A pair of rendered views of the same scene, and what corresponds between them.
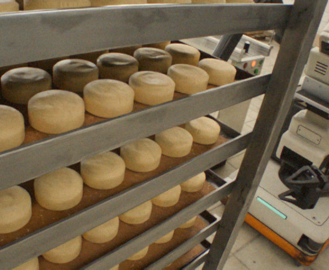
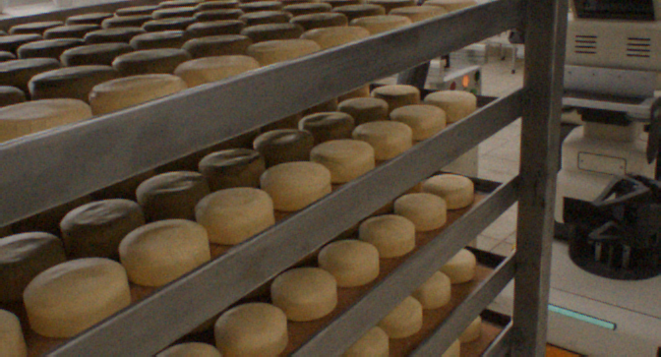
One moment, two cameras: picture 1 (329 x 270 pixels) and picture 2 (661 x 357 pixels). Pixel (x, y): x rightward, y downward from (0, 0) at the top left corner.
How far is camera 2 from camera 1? 0.20 m
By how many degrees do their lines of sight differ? 11
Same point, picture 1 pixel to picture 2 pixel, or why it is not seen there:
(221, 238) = (527, 285)
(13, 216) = (259, 210)
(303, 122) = (585, 145)
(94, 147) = (355, 76)
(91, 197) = not seen: hidden behind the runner
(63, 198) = (313, 185)
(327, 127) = (630, 141)
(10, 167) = (277, 89)
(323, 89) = (600, 77)
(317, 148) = not seen: hidden behind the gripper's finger
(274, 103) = (543, 30)
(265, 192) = (558, 293)
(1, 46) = not seen: outside the picture
